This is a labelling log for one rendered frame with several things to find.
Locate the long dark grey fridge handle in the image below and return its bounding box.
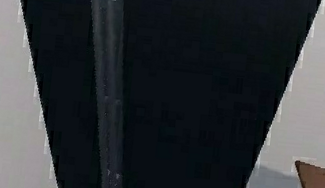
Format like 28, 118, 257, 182
70, 0, 145, 188

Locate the black refrigerator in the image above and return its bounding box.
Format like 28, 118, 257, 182
0, 0, 323, 188

